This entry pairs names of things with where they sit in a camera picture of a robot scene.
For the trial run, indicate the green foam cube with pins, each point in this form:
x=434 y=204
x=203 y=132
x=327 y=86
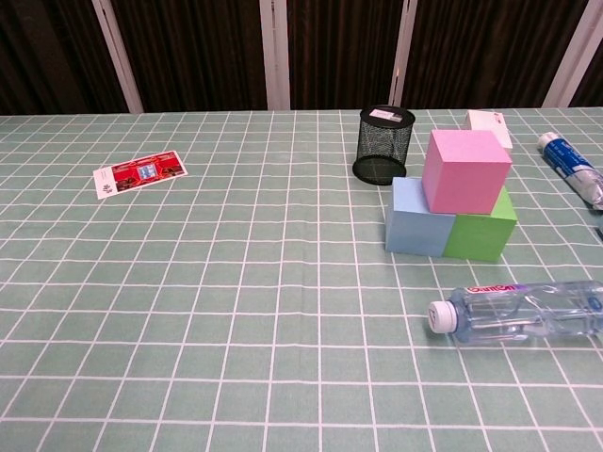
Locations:
x=476 y=237

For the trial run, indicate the pink foam cube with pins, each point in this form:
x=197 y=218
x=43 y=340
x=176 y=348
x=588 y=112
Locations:
x=461 y=174

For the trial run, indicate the blue white squeeze tube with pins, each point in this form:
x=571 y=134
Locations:
x=567 y=162

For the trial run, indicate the clear plastic water bottle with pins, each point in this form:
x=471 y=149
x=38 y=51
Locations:
x=494 y=313

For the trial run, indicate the white cardboard box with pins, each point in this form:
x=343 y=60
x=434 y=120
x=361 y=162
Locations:
x=485 y=121

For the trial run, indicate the blue foam cube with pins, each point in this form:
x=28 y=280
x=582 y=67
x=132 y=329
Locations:
x=414 y=230

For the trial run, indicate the black mesh pen holder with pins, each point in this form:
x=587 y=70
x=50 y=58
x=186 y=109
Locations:
x=381 y=150

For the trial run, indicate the white label card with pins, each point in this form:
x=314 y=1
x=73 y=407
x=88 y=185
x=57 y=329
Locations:
x=387 y=115

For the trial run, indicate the green checked tablecloth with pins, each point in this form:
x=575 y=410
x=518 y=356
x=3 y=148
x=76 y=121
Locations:
x=235 y=329

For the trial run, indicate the dark brown curtain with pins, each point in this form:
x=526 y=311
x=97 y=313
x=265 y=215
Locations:
x=198 y=47

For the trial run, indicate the red printed flat card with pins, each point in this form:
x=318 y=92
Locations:
x=141 y=174

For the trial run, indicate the white vertical post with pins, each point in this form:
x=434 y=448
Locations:
x=572 y=56
x=275 y=56
x=118 y=56
x=402 y=52

